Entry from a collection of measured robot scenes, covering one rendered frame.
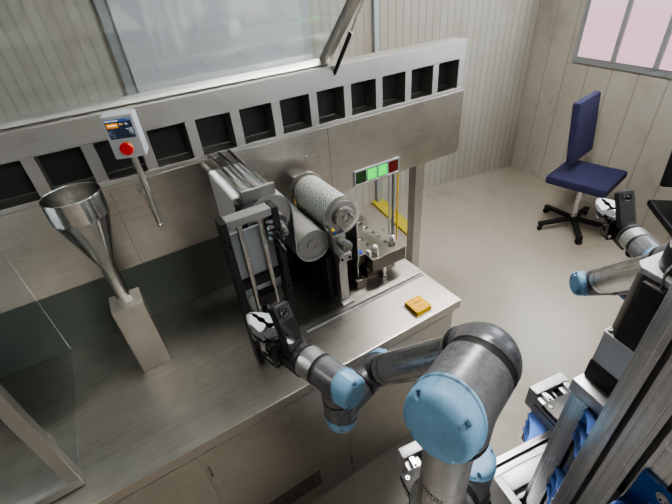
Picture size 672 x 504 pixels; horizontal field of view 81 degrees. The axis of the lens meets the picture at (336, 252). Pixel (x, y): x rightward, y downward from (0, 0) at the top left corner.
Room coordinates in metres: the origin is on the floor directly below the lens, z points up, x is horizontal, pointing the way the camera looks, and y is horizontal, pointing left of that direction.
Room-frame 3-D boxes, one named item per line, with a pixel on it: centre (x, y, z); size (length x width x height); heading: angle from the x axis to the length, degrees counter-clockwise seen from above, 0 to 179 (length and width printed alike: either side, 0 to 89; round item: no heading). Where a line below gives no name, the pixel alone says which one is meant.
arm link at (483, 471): (0.43, -0.25, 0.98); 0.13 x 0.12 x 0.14; 135
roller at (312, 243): (1.23, 0.13, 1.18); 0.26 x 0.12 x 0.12; 28
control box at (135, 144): (0.94, 0.47, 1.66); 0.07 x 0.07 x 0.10; 12
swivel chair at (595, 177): (2.78, -2.01, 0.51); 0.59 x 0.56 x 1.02; 20
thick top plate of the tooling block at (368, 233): (1.40, -0.11, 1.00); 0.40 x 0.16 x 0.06; 28
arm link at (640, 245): (0.85, -0.89, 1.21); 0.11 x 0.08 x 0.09; 174
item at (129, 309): (0.93, 0.65, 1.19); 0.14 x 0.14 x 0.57
